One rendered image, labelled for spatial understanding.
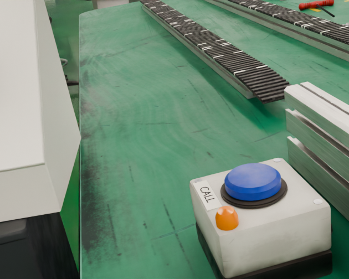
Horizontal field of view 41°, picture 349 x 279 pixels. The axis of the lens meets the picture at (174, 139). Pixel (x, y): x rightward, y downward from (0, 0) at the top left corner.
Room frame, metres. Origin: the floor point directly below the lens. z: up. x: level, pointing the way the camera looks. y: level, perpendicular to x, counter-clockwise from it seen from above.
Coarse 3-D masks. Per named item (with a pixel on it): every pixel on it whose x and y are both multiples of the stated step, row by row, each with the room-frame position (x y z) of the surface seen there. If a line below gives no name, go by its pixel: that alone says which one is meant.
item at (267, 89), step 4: (276, 84) 0.58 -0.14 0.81; (280, 84) 0.58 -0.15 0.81; (284, 84) 0.58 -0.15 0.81; (288, 84) 0.58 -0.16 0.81; (256, 88) 0.58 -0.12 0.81; (260, 88) 0.57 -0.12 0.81; (264, 88) 0.57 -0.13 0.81; (268, 88) 0.57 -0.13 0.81; (272, 88) 0.57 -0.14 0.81; (276, 88) 0.57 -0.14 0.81; (280, 88) 0.57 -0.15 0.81; (284, 88) 0.57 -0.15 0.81; (256, 92) 0.56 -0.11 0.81; (260, 92) 0.56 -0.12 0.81; (264, 92) 0.56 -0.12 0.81; (268, 92) 0.56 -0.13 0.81; (256, 96) 0.56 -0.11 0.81
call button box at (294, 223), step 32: (192, 192) 0.31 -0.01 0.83; (224, 192) 0.29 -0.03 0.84; (288, 192) 0.28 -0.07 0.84; (256, 224) 0.25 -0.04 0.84; (288, 224) 0.25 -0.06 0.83; (320, 224) 0.25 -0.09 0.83; (224, 256) 0.24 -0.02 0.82; (256, 256) 0.25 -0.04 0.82; (288, 256) 0.25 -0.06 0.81; (320, 256) 0.26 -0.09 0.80
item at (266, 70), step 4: (264, 68) 0.64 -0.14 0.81; (268, 68) 0.64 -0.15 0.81; (248, 72) 0.63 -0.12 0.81; (252, 72) 0.63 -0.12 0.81; (256, 72) 0.63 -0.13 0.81; (260, 72) 0.63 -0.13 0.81; (264, 72) 0.63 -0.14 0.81; (268, 72) 0.63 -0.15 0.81; (236, 76) 0.64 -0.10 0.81; (240, 76) 0.62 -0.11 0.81; (244, 76) 0.62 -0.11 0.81; (248, 76) 0.62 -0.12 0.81
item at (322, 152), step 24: (288, 96) 0.41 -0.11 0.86; (312, 96) 0.38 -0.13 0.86; (288, 120) 0.41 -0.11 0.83; (312, 120) 0.36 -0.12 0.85; (336, 120) 0.33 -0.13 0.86; (288, 144) 0.42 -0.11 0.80; (312, 144) 0.37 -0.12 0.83; (336, 144) 0.33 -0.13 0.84; (312, 168) 0.37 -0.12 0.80; (336, 168) 0.33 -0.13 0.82; (336, 192) 0.33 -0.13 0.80
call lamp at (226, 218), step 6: (222, 210) 0.25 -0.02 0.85; (228, 210) 0.25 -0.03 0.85; (234, 210) 0.25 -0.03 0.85; (216, 216) 0.25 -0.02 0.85; (222, 216) 0.25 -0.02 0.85; (228, 216) 0.25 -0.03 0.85; (234, 216) 0.25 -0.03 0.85; (216, 222) 0.25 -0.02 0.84; (222, 222) 0.25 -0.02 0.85; (228, 222) 0.25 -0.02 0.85; (234, 222) 0.25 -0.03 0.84; (222, 228) 0.25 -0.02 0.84; (228, 228) 0.25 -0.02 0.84; (234, 228) 0.25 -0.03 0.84
